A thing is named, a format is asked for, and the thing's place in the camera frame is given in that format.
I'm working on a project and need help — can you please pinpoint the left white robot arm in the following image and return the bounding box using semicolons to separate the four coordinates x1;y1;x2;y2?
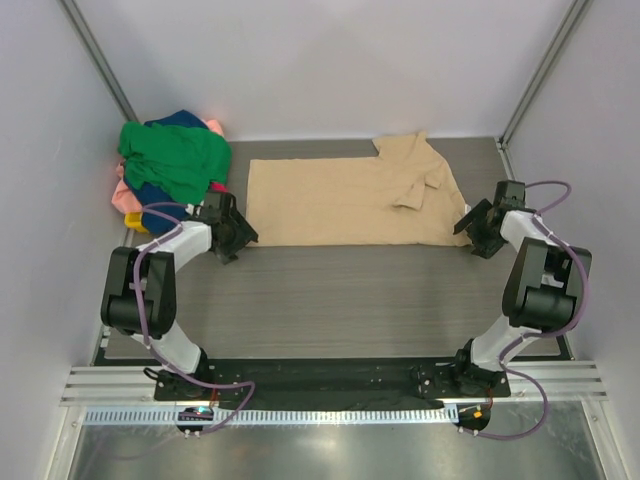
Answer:
100;190;258;400

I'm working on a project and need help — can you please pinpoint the right aluminium corner post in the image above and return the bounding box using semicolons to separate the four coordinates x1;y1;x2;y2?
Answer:
497;0;592;152

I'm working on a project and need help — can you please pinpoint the navy blue t shirt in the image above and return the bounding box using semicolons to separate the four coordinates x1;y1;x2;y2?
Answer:
124;110;212;235

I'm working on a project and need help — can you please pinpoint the aluminium frame rail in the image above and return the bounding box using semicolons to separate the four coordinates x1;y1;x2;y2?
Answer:
59;361;608;407

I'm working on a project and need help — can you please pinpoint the green t shirt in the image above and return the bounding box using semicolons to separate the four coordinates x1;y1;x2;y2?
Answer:
118;122;232;205

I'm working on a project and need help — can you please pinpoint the yellow plastic bin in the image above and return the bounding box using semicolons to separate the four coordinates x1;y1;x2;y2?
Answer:
124;212;148;233

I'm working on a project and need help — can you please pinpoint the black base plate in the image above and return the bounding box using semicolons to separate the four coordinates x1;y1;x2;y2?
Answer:
143;357;511;411

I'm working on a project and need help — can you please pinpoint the aluminium corner post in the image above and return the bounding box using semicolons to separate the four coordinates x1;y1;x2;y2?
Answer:
57;0;139;121
497;0;592;152

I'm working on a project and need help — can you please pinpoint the left aluminium corner post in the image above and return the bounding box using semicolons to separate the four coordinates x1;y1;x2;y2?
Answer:
57;0;139;121

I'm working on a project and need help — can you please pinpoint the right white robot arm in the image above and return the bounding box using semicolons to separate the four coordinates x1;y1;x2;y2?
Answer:
450;180;592;396

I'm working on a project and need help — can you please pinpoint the pink t shirt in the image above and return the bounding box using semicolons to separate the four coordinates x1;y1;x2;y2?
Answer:
111;119;224;215

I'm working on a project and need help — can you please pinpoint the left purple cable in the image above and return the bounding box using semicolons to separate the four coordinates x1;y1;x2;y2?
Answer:
132;202;257;437

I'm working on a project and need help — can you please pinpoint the white slotted cable duct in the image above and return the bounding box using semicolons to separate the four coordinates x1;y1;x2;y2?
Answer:
84;404;458;426

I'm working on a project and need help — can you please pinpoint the beige t shirt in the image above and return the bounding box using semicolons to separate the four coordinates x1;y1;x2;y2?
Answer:
246;132;470;247

